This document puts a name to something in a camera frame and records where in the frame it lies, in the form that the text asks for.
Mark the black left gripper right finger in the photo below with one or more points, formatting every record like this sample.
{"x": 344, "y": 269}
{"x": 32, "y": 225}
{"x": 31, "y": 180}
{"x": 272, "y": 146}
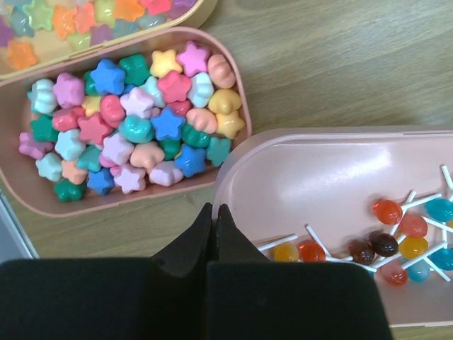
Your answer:
{"x": 252, "y": 297}

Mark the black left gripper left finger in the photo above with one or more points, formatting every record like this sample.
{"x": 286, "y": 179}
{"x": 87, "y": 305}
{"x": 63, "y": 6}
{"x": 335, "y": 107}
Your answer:
{"x": 157, "y": 297}

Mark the pink tray of lollipops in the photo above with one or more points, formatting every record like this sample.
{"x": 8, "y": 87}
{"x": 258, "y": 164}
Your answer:
{"x": 280, "y": 182}

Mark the pink tray of wrapped candies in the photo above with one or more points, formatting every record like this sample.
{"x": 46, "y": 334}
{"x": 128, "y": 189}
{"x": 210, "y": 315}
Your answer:
{"x": 150, "y": 117}

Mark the orange tray of gummies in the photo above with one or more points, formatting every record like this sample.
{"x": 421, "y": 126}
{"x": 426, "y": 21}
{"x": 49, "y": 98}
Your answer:
{"x": 38, "y": 33}

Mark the aluminium frame rail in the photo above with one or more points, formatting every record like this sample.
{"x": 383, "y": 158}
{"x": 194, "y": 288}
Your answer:
{"x": 14, "y": 242}

